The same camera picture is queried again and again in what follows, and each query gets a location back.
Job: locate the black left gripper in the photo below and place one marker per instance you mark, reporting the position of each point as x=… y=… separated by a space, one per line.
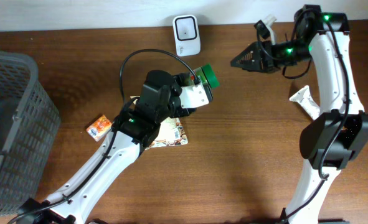
x=179 y=78

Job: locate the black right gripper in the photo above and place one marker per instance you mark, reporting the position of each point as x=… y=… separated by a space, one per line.
x=263 y=61

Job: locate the green lidded jar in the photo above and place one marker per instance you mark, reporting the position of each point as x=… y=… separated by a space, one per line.
x=204 y=74

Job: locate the beige snack bag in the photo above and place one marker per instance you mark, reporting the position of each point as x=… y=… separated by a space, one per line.
x=171 y=133

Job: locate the white bamboo print tube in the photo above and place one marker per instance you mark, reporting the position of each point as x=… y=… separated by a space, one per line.
x=304 y=99

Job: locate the orange snack packet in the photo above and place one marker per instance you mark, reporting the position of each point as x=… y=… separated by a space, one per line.
x=99 y=128

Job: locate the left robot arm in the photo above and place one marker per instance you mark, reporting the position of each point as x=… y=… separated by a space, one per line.
x=73 y=202

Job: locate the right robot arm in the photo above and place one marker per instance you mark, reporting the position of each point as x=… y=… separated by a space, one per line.
x=340 y=131

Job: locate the white barcode scanner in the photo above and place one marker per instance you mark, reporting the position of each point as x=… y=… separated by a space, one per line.
x=186 y=35

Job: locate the grey plastic basket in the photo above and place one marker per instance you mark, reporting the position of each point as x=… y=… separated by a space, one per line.
x=29 y=122

